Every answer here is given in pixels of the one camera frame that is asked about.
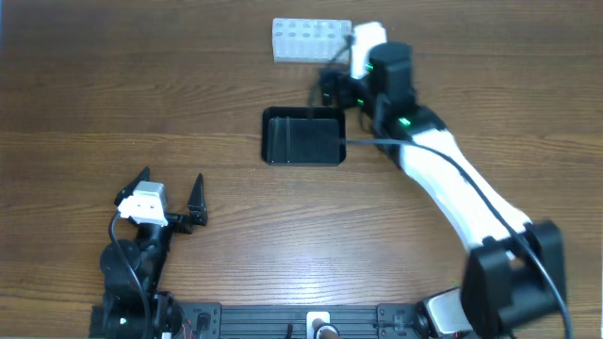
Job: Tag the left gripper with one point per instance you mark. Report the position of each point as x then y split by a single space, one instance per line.
178 222

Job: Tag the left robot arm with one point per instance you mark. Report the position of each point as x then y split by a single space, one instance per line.
122 273

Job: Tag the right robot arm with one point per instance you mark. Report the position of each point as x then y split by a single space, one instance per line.
452 188

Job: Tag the black tray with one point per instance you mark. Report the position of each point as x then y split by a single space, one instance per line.
315 141

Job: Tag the white test tube rack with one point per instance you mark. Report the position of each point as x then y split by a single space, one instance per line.
306 42

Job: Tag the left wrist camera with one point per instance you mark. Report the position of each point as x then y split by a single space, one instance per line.
143 202

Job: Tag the mounting rail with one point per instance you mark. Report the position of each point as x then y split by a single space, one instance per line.
264 322

